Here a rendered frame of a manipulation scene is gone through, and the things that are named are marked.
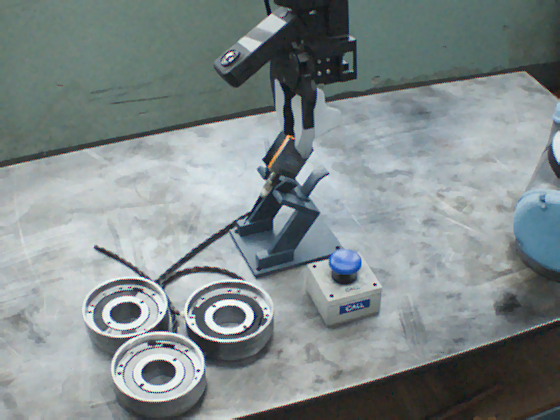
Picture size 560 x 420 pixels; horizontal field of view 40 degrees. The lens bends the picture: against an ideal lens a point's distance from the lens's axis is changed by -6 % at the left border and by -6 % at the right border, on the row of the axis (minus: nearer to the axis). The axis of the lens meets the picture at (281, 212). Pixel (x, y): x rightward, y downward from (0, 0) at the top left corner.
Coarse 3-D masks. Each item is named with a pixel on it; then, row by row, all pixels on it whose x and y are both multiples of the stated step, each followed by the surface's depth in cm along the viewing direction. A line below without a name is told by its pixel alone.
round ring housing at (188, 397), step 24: (144, 336) 91; (168, 336) 92; (120, 360) 90; (144, 360) 90; (168, 360) 90; (192, 360) 90; (120, 384) 87; (144, 384) 87; (168, 384) 87; (192, 384) 86; (144, 408) 84; (168, 408) 85
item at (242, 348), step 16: (208, 288) 98; (224, 288) 99; (240, 288) 99; (256, 288) 98; (192, 304) 97; (224, 304) 97; (240, 304) 97; (272, 304) 95; (192, 320) 95; (208, 320) 95; (224, 320) 98; (240, 320) 98; (272, 320) 94; (192, 336) 93; (208, 336) 91; (256, 336) 92; (208, 352) 92; (224, 352) 92; (240, 352) 92; (256, 352) 94
